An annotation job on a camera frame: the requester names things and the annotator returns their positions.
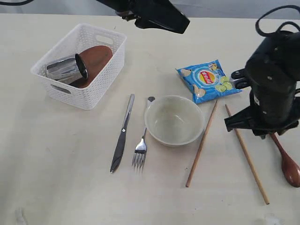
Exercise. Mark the silver table knife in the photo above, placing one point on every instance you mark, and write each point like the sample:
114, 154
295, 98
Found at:
119, 150

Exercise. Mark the brown wooden chopstick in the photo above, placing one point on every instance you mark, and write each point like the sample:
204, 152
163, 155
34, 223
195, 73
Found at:
251, 166
196, 159

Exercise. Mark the black metal cup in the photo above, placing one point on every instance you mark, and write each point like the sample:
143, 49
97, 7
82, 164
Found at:
67, 69

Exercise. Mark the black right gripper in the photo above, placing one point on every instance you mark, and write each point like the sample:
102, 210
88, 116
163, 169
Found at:
248, 119

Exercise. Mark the blue potato chips bag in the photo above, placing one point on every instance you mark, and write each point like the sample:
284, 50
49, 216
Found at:
207, 81

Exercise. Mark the brown wooden spoon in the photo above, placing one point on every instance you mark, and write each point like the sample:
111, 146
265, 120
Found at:
289, 167

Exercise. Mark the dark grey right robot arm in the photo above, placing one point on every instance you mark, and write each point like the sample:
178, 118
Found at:
272, 73

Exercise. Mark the brown wooden plate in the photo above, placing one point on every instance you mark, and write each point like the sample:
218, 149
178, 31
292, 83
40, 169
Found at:
91, 62

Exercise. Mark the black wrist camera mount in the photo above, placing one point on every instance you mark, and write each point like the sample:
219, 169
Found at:
239, 80

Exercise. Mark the white ceramic bowl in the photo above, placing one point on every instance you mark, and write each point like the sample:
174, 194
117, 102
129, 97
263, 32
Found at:
174, 121

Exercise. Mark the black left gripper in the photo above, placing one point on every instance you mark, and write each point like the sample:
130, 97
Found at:
150, 14

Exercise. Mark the white woven plastic basket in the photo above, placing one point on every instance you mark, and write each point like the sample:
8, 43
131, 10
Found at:
83, 36

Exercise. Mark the silver metal fork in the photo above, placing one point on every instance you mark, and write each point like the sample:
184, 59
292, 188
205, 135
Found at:
140, 151

